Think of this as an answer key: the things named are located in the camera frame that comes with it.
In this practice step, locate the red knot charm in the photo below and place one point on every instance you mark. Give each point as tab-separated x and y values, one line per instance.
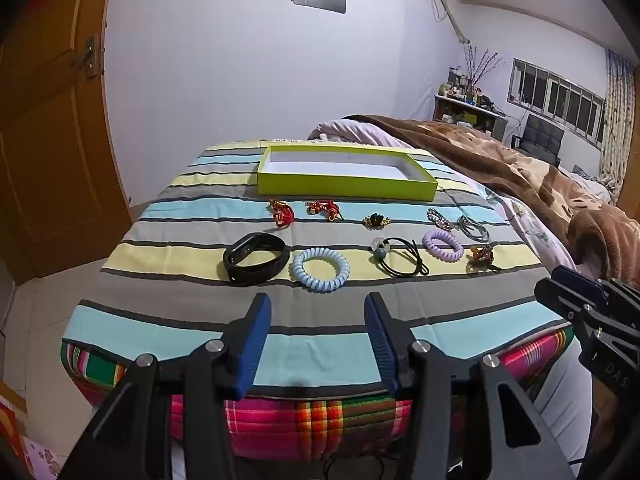
320	206

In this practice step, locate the wooden shelf unit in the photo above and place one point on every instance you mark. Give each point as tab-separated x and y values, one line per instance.
470	117

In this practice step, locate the air conditioner pipe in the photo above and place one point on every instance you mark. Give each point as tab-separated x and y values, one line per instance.
452	15

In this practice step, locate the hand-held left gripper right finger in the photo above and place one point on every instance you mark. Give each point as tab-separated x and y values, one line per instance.
382	345

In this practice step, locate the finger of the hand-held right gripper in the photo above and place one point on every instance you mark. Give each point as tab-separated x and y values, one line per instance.
580	282
560	297

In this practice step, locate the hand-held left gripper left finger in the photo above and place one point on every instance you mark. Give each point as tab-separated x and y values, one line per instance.
252	345

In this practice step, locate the black chair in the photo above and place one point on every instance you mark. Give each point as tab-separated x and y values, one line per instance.
542	137

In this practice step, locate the black fitness band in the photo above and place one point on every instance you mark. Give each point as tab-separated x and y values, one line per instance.
245	250

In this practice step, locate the purple decorative branches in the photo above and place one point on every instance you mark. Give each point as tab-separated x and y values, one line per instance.
477	67

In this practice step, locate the patterned curtain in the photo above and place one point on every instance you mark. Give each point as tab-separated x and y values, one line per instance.
617	125

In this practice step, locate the bottles and jars on shelf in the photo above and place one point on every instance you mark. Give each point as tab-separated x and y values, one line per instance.
462	90

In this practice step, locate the pink floral paper box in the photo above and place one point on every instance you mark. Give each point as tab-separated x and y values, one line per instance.
30	455

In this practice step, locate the window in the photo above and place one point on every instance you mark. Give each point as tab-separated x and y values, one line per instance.
555	95

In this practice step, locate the brown fleece blanket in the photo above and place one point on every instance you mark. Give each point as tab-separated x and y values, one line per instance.
500	160

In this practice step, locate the small black gold ornament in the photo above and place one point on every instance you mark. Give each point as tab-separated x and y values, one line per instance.
376	220

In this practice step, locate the striped bed cloth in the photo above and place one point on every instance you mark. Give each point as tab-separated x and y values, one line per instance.
325	310

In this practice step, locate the metal door latch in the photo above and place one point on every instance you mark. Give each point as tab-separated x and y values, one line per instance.
89	57

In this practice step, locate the wooden door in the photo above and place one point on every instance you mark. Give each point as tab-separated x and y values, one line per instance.
50	135

